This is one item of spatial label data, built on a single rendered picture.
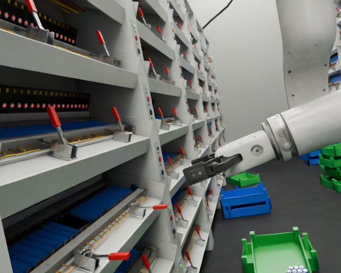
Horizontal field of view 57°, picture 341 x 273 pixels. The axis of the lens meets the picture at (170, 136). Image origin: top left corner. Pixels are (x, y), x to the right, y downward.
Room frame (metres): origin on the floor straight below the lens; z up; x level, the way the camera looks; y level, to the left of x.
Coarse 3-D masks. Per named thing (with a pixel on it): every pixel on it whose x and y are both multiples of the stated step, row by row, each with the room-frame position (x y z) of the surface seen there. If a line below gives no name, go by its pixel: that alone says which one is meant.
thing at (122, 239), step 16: (96, 176) 0.91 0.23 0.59; (112, 176) 0.97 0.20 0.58; (128, 176) 0.95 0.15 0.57; (64, 192) 0.74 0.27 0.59; (144, 192) 0.92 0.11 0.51; (160, 192) 0.93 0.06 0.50; (32, 208) 0.63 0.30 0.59; (128, 224) 0.72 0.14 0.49; (144, 224) 0.77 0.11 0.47; (112, 240) 0.63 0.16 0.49; (128, 240) 0.66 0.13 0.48; (64, 272) 0.50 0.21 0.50; (80, 272) 0.51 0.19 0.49; (96, 272) 0.51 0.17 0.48; (112, 272) 0.59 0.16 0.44
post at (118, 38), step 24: (72, 24) 0.98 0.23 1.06; (96, 24) 0.96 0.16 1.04; (120, 24) 0.94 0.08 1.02; (96, 48) 0.96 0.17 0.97; (120, 48) 0.94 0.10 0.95; (144, 72) 1.00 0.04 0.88; (96, 96) 0.97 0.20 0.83; (120, 96) 0.95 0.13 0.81; (144, 96) 0.95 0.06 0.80; (120, 168) 0.96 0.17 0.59; (144, 168) 0.94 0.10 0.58; (168, 192) 1.01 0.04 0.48; (168, 240) 0.94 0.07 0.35
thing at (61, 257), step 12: (120, 204) 0.77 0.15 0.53; (108, 216) 0.69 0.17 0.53; (96, 228) 0.62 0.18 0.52; (108, 228) 0.66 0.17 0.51; (72, 240) 0.56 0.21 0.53; (84, 240) 0.57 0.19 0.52; (96, 240) 0.60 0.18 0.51; (60, 252) 0.51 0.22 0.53; (48, 264) 0.47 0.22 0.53; (60, 264) 0.50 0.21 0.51
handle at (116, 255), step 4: (92, 252) 0.52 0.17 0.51; (116, 252) 0.52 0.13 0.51; (120, 252) 0.52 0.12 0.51; (124, 252) 0.51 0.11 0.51; (128, 252) 0.51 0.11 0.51; (88, 256) 0.52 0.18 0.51; (92, 256) 0.52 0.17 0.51; (96, 256) 0.52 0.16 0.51; (100, 256) 0.52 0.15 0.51; (104, 256) 0.51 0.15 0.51; (108, 256) 0.51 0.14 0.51; (112, 256) 0.51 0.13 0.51; (116, 256) 0.51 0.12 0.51; (120, 256) 0.50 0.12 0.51; (124, 256) 0.50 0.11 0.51; (128, 256) 0.51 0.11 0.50
